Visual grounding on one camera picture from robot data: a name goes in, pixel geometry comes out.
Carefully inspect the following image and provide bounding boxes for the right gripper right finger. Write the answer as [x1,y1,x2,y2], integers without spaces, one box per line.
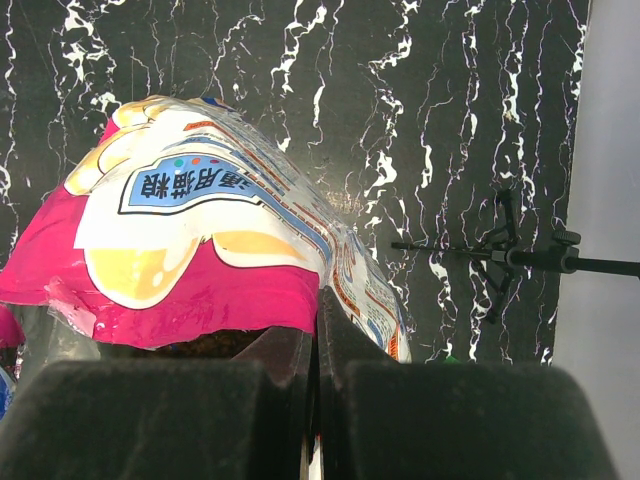
[317,289,618,479]

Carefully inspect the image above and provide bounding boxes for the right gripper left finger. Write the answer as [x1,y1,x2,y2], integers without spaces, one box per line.
[1,328,313,479]

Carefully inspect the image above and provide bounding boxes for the pink cat food bag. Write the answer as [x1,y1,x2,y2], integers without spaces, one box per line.
[1,96,411,362]

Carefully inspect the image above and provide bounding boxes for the black microphone tripod stand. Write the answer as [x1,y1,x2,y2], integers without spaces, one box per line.
[391,190,639,324]

